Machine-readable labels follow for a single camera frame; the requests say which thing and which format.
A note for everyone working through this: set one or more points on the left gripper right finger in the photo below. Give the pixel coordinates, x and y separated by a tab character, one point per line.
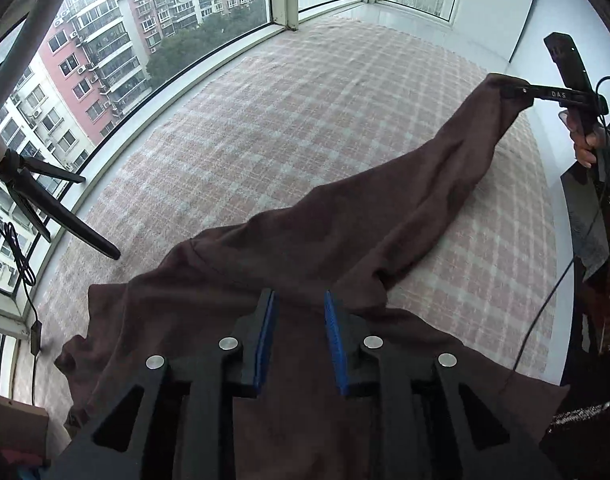
431	417

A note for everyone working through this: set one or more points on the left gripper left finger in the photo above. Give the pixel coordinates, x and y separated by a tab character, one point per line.
174	420

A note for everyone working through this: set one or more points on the brown garment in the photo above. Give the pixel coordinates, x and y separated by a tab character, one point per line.
352	240

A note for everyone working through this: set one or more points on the person's right hand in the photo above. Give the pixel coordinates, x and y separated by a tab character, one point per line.
585	143

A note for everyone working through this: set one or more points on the brown cardboard box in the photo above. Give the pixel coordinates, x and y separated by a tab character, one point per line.
23	427

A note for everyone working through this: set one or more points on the plaid checked table cloth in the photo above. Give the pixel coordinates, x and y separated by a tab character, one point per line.
304	109

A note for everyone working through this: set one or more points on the black tripod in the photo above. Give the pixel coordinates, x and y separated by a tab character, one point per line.
27	193

